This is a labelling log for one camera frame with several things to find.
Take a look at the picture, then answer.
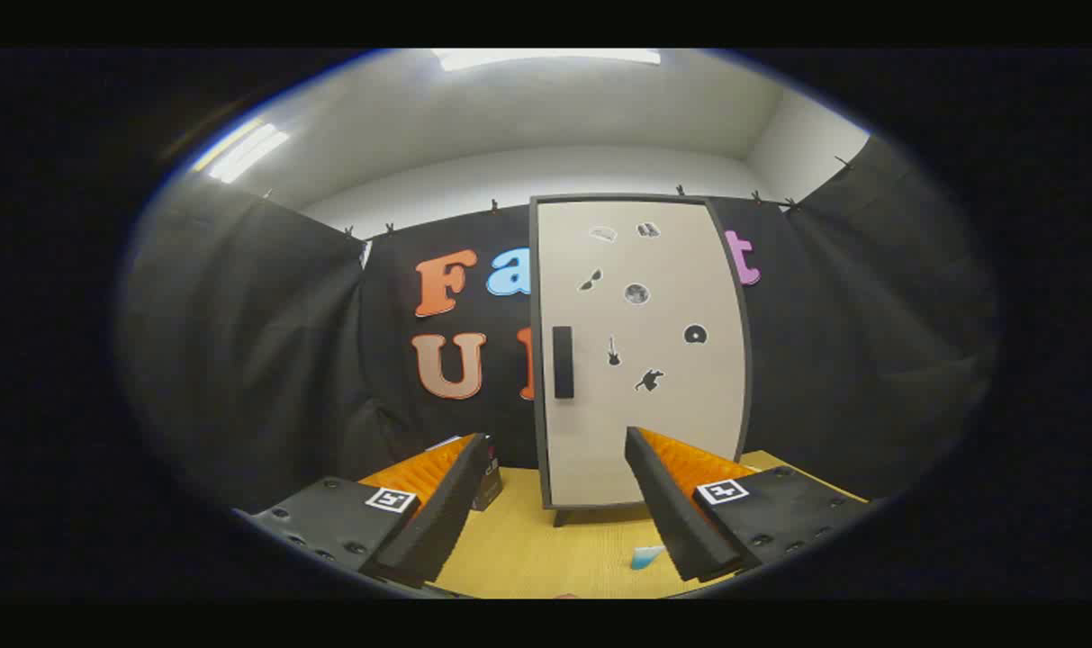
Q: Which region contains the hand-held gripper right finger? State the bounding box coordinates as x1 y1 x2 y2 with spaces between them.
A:
624 427 871 583

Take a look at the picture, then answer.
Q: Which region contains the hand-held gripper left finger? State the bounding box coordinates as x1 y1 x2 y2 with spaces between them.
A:
233 432 494 590

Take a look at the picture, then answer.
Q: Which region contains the dark box with white top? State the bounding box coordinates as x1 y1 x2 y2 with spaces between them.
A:
424 435 503 512

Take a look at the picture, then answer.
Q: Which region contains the grey cabinet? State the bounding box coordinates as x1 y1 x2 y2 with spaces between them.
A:
529 193 754 528

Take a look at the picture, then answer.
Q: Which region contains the black backdrop cloth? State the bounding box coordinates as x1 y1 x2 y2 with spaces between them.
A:
118 135 997 514

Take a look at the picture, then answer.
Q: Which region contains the ceiling light strip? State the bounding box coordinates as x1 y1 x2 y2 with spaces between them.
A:
193 119 291 185

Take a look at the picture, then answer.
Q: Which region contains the wide ceiling light panel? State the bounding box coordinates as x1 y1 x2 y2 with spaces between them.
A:
433 49 662 73

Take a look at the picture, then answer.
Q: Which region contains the black door handle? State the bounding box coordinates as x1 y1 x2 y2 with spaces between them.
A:
553 326 575 400

